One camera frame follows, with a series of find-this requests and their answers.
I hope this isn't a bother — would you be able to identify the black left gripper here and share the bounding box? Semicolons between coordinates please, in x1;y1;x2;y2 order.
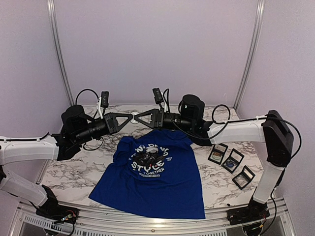
74;112;133;146

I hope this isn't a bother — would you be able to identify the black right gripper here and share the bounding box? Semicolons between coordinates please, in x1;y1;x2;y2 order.
135;107;194;131

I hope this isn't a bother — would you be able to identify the blue panda print t-shirt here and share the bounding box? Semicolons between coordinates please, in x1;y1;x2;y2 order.
89;130;205;219

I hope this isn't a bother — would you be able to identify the green round brooch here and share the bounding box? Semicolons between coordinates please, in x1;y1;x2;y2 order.
212;152;222;160

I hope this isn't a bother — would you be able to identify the blue round brooch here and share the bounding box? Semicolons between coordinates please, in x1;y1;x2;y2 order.
226;160;234;168

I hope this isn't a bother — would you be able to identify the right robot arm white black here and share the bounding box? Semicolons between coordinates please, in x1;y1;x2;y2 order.
134;94;296;220

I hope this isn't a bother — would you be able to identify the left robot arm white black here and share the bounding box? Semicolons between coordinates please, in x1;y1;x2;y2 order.
0;105;133;219

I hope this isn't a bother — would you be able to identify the black display box left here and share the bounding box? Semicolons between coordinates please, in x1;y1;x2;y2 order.
208;144;228;165

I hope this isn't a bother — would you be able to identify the black display box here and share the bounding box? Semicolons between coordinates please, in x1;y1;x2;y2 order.
208;144;228;165
232;165;255;190
221;148;245;174

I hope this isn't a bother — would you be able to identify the black display box middle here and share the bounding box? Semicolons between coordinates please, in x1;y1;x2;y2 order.
221;148;245;174

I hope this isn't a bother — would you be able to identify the black display box right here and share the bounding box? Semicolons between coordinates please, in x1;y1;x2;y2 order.
232;165;255;190

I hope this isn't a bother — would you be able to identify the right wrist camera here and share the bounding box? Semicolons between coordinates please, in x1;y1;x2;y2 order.
152;88;169;112

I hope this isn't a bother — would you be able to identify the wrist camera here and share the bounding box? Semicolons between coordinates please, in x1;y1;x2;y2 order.
152;88;169;112
97;91;109;119

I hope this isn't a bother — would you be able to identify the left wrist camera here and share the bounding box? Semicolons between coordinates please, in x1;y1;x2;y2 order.
97;91;109;119

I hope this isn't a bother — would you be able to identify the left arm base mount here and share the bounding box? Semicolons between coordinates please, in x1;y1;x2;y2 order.
36;199;78;223

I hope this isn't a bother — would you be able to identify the left aluminium corner post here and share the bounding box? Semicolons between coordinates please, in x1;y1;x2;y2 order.
47;0;74;106

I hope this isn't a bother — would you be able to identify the aluminium corner post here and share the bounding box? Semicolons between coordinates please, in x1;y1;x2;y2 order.
233;0;265;111
47;0;74;106

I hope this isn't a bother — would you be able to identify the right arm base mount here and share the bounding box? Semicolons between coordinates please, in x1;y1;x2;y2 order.
227;204;270;225

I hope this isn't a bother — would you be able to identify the right aluminium corner post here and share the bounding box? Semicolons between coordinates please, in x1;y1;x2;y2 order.
233;0;265;111

